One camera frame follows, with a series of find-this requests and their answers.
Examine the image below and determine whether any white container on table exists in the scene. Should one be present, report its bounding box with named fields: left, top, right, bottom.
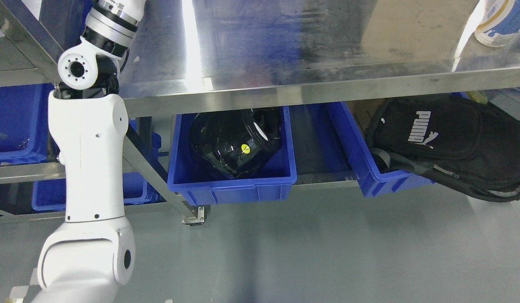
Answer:
left=473, top=0, right=520, bottom=48

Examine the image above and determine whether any cardboard box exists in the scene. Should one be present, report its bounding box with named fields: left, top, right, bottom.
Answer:
left=346, top=98, right=385, bottom=130

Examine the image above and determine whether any blue bin far left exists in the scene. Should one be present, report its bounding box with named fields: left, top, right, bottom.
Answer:
left=0, top=84, right=54, bottom=166

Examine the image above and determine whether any blue bin lower left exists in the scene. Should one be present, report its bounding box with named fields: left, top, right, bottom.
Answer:
left=31, top=120, right=163, bottom=212

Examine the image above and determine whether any black glossy helmet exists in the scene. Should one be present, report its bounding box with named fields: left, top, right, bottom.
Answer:
left=188, top=107, right=283, bottom=180

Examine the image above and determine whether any blue bin with helmet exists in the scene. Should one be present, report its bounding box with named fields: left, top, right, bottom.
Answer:
left=167, top=106, right=298, bottom=207

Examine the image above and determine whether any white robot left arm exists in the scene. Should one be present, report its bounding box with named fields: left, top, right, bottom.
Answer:
left=33, top=0, right=145, bottom=303

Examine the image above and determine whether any black Puma backpack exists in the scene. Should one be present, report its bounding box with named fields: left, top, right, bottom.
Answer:
left=365, top=94, right=520, bottom=202

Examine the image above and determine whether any table caster wheel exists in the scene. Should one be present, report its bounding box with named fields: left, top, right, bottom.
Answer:
left=181, top=205, right=211, bottom=227

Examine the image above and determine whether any blue bin with backpack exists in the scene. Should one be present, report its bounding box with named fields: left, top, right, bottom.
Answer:
left=325, top=102, right=434, bottom=198

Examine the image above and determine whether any stainless steel table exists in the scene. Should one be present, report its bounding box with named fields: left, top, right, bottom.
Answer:
left=0, top=0, right=520, bottom=226

